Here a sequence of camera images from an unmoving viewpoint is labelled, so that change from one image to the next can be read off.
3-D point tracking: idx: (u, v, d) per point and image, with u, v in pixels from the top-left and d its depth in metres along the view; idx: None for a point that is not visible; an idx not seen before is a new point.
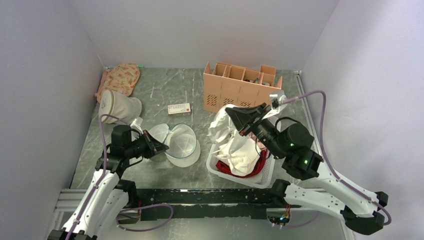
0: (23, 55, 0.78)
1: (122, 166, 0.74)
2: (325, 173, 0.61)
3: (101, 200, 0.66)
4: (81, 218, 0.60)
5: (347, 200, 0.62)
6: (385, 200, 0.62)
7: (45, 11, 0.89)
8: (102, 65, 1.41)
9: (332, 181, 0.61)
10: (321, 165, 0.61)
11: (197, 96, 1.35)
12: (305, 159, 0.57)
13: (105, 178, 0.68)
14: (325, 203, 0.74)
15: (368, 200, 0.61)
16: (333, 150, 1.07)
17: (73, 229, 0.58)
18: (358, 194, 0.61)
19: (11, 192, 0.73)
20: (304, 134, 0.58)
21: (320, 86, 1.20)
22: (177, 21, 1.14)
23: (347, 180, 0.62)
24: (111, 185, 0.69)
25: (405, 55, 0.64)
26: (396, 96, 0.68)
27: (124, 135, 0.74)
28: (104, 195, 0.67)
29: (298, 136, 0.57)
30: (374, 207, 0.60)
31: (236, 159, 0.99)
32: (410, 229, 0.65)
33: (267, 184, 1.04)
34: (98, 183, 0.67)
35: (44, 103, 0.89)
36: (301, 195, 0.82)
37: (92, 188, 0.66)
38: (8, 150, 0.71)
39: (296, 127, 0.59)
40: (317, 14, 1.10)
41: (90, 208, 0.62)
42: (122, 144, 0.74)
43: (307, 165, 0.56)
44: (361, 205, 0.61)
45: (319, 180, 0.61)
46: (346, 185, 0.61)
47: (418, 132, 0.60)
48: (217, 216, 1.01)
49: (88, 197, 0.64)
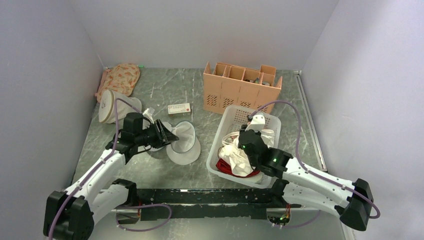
0: (23, 54, 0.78)
1: (130, 152, 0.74)
2: (294, 167, 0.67)
3: (105, 176, 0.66)
4: (83, 186, 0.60)
5: (321, 191, 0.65)
6: (362, 186, 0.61)
7: (46, 11, 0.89)
8: (103, 65, 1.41)
9: (301, 173, 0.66)
10: (290, 161, 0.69)
11: (197, 96, 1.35)
12: (274, 158, 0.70)
13: (112, 156, 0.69)
14: (323, 199, 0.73)
15: (340, 187, 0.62)
16: (333, 150, 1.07)
17: (75, 193, 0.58)
18: (328, 181, 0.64)
19: (11, 192, 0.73)
20: (252, 136, 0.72)
21: (320, 86, 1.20)
22: (176, 21, 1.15)
23: (316, 171, 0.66)
24: (117, 164, 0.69)
25: (404, 55, 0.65)
26: (395, 94, 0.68)
27: (136, 122, 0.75)
28: (109, 172, 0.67)
29: (245, 138, 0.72)
30: (348, 193, 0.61)
31: (238, 160, 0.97)
32: (408, 228, 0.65)
33: (267, 184, 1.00)
34: (106, 159, 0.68)
35: (44, 102, 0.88)
36: (298, 193, 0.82)
37: (100, 162, 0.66)
38: (8, 149, 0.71)
39: (243, 133, 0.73)
40: (316, 15, 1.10)
41: (94, 179, 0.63)
42: (133, 130, 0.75)
43: (274, 162, 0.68)
44: (334, 192, 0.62)
45: (289, 174, 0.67)
46: (315, 175, 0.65)
47: (418, 133, 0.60)
48: (218, 216, 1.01)
49: (94, 169, 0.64)
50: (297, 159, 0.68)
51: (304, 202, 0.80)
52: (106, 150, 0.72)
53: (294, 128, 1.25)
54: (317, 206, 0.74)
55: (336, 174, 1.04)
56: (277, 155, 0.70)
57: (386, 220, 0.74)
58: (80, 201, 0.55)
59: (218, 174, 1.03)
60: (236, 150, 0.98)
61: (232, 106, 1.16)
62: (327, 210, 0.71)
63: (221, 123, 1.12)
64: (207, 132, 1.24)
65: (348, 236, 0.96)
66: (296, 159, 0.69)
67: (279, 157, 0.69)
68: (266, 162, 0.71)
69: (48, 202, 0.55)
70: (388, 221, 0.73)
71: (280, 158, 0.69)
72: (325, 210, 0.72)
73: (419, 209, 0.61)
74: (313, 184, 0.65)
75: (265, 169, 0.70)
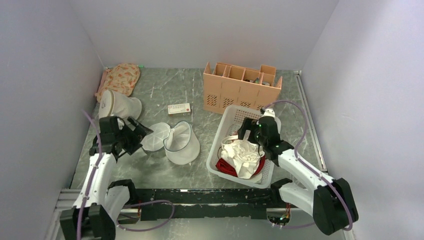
0: (23, 55, 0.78)
1: (116, 148, 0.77)
2: (288, 154, 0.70)
3: (104, 179, 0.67)
4: (90, 195, 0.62)
5: (302, 179, 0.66)
6: (340, 183, 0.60)
7: (45, 11, 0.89)
8: (103, 65, 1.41)
9: (291, 160, 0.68)
10: (288, 150, 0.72)
11: (197, 96, 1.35)
12: (278, 144, 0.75)
13: (103, 158, 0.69)
14: (308, 197, 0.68)
15: (317, 176, 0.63)
16: (333, 150, 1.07)
17: (85, 204, 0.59)
18: (310, 170, 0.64)
19: (10, 192, 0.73)
20: (273, 120, 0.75)
21: (320, 86, 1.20)
22: (177, 21, 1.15)
23: (306, 161, 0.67)
24: (109, 164, 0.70)
25: (405, 55, 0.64)
26: (395, 94, 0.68)
27: (113, 121, 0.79)
28: (107, 174, 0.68)
29: (264, 118, 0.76)
30: (322, 182, 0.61)
31: (242, 161, 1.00)
32: (406, 228, 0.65)
33: (266, 183, 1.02)
34: (98, 164, 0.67)
35: (43, 102, 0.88)
36: (292, 189, 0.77)
37: (93, 169, 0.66)
38: (7, 149, 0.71)
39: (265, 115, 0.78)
40: (317, 14, 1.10)
41: (96, 184, 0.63)
42: (112, 129, 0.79)
43: (277, 148, 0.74)
44: (310, 180, 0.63)
45: (281, 158, 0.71)
46: (302, 163, 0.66)
47: (419, 133, 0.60)
48: (217, 216, 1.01)
49: (91, 176, 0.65)
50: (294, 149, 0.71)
51: (292, 198, 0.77)
52: (92, 156, 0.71)
53: (294, 128, 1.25)
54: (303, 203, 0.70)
55: (336, 174, 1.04)
56: (281, 144, 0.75)
57: (384, 221, 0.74)
58: (95, 208, 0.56)
59: (219, 175, 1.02)
60: (236, 151, 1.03)
61: (232, 106, 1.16)
62: (309, 208, 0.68)
63: (221, 122, 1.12)
64: (207, 133, 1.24)
65: (348, 236, 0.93)
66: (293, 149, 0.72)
67: (281, 146, 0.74)
68: (270, 146, 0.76)
69: (62, 223, 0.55)
70: (387, 221, 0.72)
71: (284, 146, 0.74)
72: (308, 210, 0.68)
73: (416, 209, 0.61)
74: (297, 171, 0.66)
75: (267, 152, 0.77)
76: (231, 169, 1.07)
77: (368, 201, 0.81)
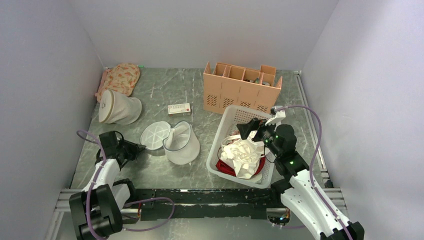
0: (23, 54, 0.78)
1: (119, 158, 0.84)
2: (304, 178, 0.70)
3: (110, 174, 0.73)
4: (97, 182, 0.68)
5: (315, 210, 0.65)
6: (355, 228, 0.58)
7: (45, 11, 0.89)
8: (103, 65, 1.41)
9: (306, 186, 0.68)
10: (303, 170, 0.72)
11: (197, 96, 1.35)
12: (292, 161, 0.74)
13: (107, 162, 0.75)
14: (312, 219, 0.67)
15: (334, 216, 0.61)
16: (332, 150, 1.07)
17: (92, 187, 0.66)
18: (326, 205, 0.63)
19: (10, 192, 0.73)
20: (292, 135, 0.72)
21: (320, 87, 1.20)
22: (176, 22, 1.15)
23: (323, 193, 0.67)
24: (114, 166, 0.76)
25: (404, 57, 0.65)
26: (395, 95, 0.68)
27: (113, 135, 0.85)
28: (112, 171, 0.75)
29: (284, 132, 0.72)
30: (338, 225, 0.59)
31: (242, 162, 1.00)
32: (404, 229, 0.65)
33: (265, 183, 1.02)
34: (103, 164, 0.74)
35: (43, 102, 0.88)
36: (296, 202, 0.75)
37: (98, 168, 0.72)
38: (8, 149, 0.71)
39: (285, 126, 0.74)
40: (317, 15, 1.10)
41: (103, 175, 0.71)
42: (112, 143, 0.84)
43: (290, 165, 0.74)
44: (325, 217, 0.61)
45: (295, 180, 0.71)
46: (318, 194, 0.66)
47: (418, 134, 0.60)
48: (217, 216, 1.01)
49: (98, 169, 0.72)
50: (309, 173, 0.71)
51: (293, 210, 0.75)
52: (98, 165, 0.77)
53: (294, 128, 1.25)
54: (305, 222, 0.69)
55: (336, 174, 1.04)
56: (296, 160, 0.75)
57: (383, 221, 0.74)
58: (102, 187, 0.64)
59: (218, 174, 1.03)
60: (235, 153, 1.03)
61: (232, 106, 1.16)
62: (311, 231, 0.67)
63: (221, 122, 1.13)
64: (207, 133, 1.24)
65: None
66: (308, 173, 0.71)
67: (296, 163, 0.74)
68: (284, 161, 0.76)
69: (73, 204, 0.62)
70: (386, 221, 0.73)
71: (297, 164, 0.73)
72: (308, 229, 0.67)
73: (414, 209, 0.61)
74: (312, 199, 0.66)
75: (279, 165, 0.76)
76: (231, 169, 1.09)
77: (368, 202, 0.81)
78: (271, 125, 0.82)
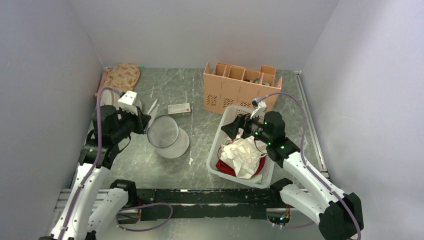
0: (23, 54, 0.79)
1: (109, 156, 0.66)
2: (295, 159, 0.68)
3: (92, 195, 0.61)
4: (68, 224, 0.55)
5: (310, 189, 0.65)
6: (351, 199, 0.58)
7: (45, 11, 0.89)
8: (103, 65, 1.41)
9: (299, 166, 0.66)
10: (294, 153, 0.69)
11: (197, 96, 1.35)
12: (282, 145, 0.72)
13: (90, 176, 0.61)
14: (311, 204, 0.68)
15: (329, 190, 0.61)
16: (333, 150, 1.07)
17: (62, 236, 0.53)
18: (322, 182, 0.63)
19: (11, 192, 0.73)
20: (280, 119, 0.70)
21: (320, 87, 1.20)
22: (176, 22, 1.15)
23: (315, 170, 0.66)
24: (98, 181, 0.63)
25: (404, 57, 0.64)
26: (395, 94, 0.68)
27: (108, 119, 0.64)
28: (95, 191, 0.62)
29: (271, 118, 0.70)
30: (334, 198, 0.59)
31: (242, 161, 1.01)
32: (404, 228, 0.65)
33: (265, 184, 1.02)
34: (84, 183, 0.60)
35: (43, 102, 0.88)
36: (294, 194, 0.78)
37: (77, 189, 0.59)
38: (8, 148, 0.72)
39: (273, 113, 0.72)
40: (317, 15, 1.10)
41: (77, 211, 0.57)
42: (106, 130, 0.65)
43: (282, 149, 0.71)
44: (320, 192, 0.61)
45: (287, 163, 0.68)
46: (311, 173, 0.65)
47: (418, 134, 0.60)
48: (217, 216, 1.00)
49: (74, 197, 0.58)
50: (300, 154, 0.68)
51: (294, 202, 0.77)
52: (80, 165, 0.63)
53: (294, 128, 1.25)
54: (305, 209, 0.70)
55: (336, 174, 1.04)
56: (287, 144, 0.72)
57: (383, 221, 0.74)
58: None
59: (218, 174, 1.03)
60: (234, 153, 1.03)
61: (232, 106, 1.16)
62: (310, 216, 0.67)
63: (221, 123, 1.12)
64: (207, 133, 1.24)
65: None
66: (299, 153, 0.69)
67: (287, 147, 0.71)
68: (275, 147, 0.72)
69: None
70: (386, 221, 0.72)
71: (289, 148, 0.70)
72: (309, 216, 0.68)
73: (415, 209, 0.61)
74: (306, 179, 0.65)
75: (270, 152, 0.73)
76: (231, 169, 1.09)
77: (368, 202, 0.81)
78: (256, 117, 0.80)
